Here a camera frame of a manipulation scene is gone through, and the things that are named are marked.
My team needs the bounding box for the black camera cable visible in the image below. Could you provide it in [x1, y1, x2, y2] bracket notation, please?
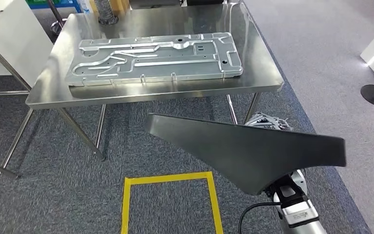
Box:
[238, 201, 283, 234]

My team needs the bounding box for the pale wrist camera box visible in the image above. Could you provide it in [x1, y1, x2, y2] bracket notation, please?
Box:
[280, 199, 320, 229]

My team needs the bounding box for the ribbed grey hose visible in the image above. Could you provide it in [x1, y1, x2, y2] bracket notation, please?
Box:
[93, 0, 119, 26]

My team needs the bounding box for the grey steel box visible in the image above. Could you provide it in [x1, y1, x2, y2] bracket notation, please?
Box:
[130, 0, 181, 10]

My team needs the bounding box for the black plastic plate frame part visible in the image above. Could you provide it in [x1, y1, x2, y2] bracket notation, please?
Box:
[145, 113, 348, 196]

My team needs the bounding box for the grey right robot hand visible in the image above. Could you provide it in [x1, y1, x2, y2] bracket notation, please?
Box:
[244, 112, 294, 132]

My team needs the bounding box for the white cabinet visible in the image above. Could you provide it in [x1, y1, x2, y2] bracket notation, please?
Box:
[0, 0, 55, 88]

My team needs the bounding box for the chrome stanchion with round base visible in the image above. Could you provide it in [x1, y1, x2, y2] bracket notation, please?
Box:
[46, 0, 69, 36]

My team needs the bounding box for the stainless steel workbench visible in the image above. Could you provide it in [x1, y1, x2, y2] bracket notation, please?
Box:
[25, 2, 285, 162]

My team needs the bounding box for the aluminium machined plate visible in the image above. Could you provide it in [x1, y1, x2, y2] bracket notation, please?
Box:
[64, 31, 244, 87]

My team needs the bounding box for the blue plastic container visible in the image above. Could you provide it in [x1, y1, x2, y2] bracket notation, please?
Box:
[25, 0, 82, 14]

